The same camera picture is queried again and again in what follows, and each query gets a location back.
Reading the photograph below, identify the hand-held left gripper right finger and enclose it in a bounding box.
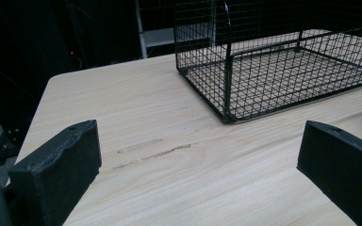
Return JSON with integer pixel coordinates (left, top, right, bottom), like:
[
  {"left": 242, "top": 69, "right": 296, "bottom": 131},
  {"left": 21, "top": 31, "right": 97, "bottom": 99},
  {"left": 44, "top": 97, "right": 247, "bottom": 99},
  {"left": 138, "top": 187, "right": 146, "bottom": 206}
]
[{"left": 296, "top": 120, "right": 362, "bottom": 226}]

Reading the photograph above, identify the black stand base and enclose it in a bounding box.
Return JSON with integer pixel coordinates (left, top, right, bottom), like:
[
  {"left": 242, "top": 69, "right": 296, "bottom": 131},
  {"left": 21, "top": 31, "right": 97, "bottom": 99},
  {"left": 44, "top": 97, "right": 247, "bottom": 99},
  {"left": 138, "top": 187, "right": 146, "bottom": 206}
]
[{"left": 0, "top": 126, "right": 23, "bottom": 172}]

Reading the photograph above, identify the grey metal stand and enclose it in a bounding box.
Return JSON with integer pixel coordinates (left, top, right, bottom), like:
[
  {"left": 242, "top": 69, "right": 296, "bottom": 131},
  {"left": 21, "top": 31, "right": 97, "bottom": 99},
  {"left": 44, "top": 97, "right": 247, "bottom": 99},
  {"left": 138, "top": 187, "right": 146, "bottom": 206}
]
[{"left": 134, "top": 0, "right": 216, "bottom": 60}]

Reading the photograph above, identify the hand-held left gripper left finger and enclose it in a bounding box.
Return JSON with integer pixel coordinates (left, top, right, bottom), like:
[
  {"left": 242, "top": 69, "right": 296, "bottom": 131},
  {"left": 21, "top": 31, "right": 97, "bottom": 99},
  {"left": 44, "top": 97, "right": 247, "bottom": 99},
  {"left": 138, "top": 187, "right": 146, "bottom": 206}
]
[{"left": 7, "top": 119, "right": 103, "bottom": 226}]

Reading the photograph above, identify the black wire mesh basket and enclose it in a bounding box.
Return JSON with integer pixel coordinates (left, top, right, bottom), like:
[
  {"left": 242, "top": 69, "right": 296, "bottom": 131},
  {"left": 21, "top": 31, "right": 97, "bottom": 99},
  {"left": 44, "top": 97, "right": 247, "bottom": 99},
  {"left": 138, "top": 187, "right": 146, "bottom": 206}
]
[{"left": 173, "top": 0, "right": 362, "bottom": 125}]

